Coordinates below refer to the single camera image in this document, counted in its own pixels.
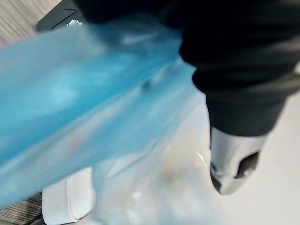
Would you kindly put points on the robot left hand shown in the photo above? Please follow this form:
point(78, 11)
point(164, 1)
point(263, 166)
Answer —
point(234, 58)

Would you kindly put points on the blue plastic rubbish bag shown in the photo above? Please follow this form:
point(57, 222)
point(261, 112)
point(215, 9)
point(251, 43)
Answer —
point(70, 93)

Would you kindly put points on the small white bin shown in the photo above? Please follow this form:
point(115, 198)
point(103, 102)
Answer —
point(68, 194)

